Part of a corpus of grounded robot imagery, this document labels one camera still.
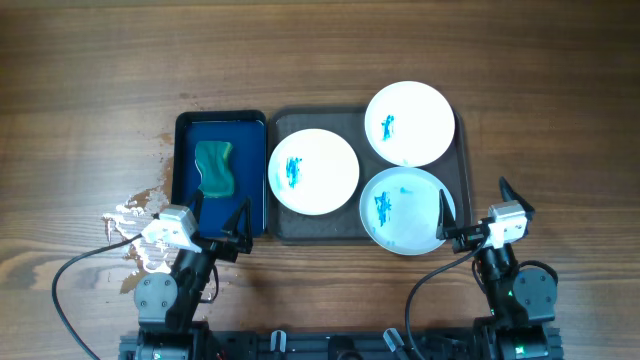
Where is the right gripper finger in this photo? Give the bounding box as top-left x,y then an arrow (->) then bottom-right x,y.
499,177 -> 535,216
436,189 -> 457,240

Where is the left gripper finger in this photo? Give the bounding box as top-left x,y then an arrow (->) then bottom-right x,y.
183,189 -> 204,231
222,197 -> 253,254

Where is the green scrubbing sponge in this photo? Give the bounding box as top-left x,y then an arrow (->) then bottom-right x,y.
195,141 -> 235,198

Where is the white plate blue stain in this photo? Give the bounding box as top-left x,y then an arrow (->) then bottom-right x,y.
267,129 -> 360,216

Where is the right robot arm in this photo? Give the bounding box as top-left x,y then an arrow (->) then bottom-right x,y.
436,178 -> 564,360

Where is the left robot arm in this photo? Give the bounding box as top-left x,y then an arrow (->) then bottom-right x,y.
119,190 -> 253,360

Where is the black tray with blue water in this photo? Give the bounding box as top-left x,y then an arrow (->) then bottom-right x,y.
170,110 -> 267,237

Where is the dark brown serving tray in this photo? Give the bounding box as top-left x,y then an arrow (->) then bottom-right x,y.
267,106 -> 472,245

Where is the white plate bottom right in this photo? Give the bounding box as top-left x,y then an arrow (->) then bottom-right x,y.
359,167 -> 455,256

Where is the white plate top right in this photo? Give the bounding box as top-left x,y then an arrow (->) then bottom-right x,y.
364,81 -> 456,167

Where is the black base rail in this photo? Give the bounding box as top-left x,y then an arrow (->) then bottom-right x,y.
118,327 -> 564,360

